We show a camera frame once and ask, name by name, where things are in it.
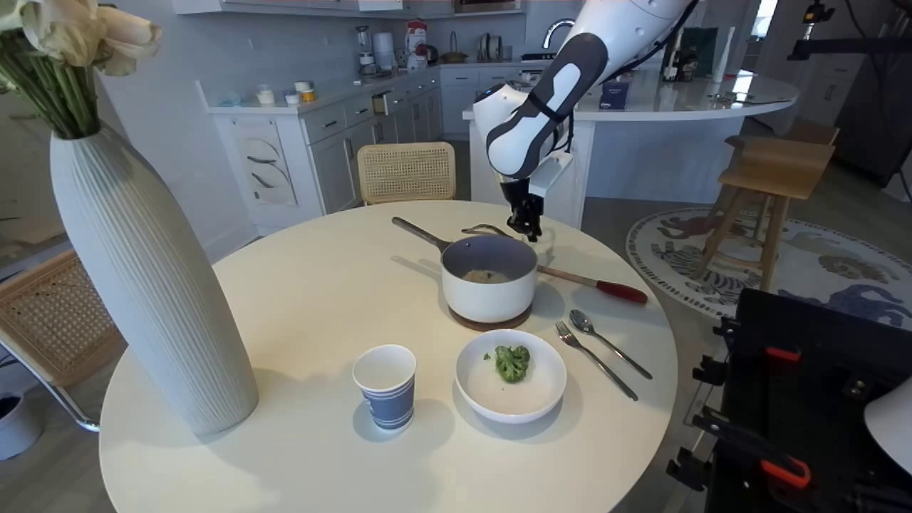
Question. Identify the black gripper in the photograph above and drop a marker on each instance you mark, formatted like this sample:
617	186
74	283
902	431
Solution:
519	200

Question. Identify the wooden spatula red head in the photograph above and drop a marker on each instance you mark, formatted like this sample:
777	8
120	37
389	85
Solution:
623	290

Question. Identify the rice and greens filling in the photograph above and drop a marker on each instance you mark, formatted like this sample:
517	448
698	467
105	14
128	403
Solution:
486	276

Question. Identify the round cork trivet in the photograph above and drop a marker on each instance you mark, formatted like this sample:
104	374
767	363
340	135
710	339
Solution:
489	323

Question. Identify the wicker back chair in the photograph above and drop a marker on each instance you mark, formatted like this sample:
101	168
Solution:
405	172
53	323

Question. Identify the green broccoli piece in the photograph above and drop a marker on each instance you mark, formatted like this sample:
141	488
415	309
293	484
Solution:
513	363

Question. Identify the silver spoon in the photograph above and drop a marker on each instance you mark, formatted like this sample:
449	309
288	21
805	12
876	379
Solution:
607	342

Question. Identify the silver fork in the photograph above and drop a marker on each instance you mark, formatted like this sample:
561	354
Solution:
600	363

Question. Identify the white ceramic bowl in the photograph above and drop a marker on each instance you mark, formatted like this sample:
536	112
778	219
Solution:
513	393

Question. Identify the blue white paper cup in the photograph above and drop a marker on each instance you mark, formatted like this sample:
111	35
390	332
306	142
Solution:
386	387

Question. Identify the white kitchen cabinet run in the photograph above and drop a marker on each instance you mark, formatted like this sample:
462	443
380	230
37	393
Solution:
286	161

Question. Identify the wooden bar stool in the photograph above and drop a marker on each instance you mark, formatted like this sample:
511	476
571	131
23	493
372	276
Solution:
774	165

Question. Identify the round patterned rug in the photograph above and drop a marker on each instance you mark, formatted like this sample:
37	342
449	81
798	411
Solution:
816	270

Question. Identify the black perforated robot cart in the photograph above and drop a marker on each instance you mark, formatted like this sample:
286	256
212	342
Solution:
828	409

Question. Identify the black clamp orange grip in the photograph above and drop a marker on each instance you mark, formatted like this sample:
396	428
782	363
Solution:
784	471

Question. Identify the white ribbed tall vase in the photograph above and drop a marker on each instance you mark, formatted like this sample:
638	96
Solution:
151	303

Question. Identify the cream flower bouquet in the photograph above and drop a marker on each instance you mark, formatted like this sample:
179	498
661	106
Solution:
58	47

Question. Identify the black external camera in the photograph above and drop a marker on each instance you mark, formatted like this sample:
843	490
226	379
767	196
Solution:
816	12

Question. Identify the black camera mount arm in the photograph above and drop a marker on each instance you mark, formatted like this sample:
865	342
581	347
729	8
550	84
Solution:
843	47

